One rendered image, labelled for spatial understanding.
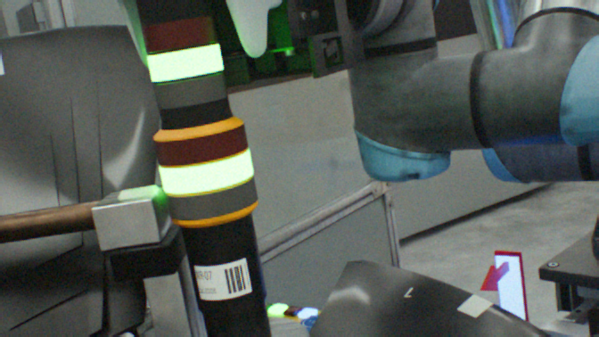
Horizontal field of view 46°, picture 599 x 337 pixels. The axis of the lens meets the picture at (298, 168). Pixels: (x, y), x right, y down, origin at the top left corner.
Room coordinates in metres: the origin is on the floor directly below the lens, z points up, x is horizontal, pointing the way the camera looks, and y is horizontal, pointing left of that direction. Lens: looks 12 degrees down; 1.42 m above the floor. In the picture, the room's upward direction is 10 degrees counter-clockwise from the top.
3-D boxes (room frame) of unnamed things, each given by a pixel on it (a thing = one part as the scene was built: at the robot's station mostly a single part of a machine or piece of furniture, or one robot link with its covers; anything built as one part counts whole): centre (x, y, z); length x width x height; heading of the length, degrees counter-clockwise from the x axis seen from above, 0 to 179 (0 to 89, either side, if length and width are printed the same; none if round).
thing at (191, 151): (0.33, 0.04, 1.38); 0.04 x 0.04 x 0.01
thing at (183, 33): (0.33, 0.04, 1.43); 0.03 x 0.03 x 0.01
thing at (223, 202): (0.33, 0.04, 1.35); 0.04 x 0.04 x 0.01
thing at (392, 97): (0.57, -0.10, 1.34); 0.11 x 0.08 x 0.11; 57
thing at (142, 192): (0.33, 0.08, 1.35); 0.02 x 0.02 x 0.02; 86
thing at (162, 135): (0.33, 0.04, 1.36); 0.04 x 0.04 x 0.05
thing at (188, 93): (0.33, 0.04, 1.40); 0.03 x 0.03 x 0.01
